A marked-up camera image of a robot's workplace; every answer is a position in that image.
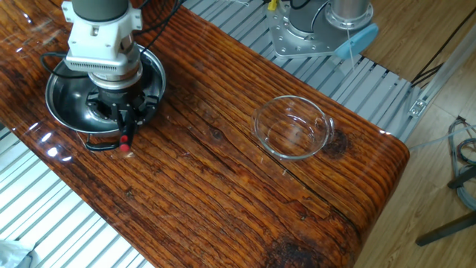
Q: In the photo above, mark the aluminium frame rail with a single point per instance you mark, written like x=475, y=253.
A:
x=446, y=70

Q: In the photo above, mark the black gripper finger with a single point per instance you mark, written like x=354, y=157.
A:
x=148, y=108
x=104, y=111

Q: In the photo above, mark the silver finned box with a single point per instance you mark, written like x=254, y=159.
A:
x=100, y=66

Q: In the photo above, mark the small yellow object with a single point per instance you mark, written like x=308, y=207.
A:
x=272, y=5

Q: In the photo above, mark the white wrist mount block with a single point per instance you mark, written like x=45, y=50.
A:
x=100, y=37

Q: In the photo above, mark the thin white tube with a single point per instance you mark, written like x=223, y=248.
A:
x=442, y=138

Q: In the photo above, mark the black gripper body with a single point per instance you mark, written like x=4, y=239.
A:
x=121, y=97

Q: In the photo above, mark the clear glass bowl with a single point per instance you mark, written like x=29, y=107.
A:
x=292, y=128

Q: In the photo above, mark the dark stand leg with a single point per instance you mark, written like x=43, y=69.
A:
x=446, y=229
x=461, y=179

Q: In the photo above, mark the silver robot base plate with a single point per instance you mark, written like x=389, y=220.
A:
x=282, y=37

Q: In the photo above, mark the metal corner bracket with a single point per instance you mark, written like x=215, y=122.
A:
x=417, y=108

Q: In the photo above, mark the silver force sensor flange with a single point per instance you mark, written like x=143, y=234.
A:
x=119, y=80

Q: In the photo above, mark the blue white crumpled package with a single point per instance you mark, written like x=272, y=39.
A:
x=11, y=255

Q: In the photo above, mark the wood pattern table cover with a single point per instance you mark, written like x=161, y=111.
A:
x=223, y=204

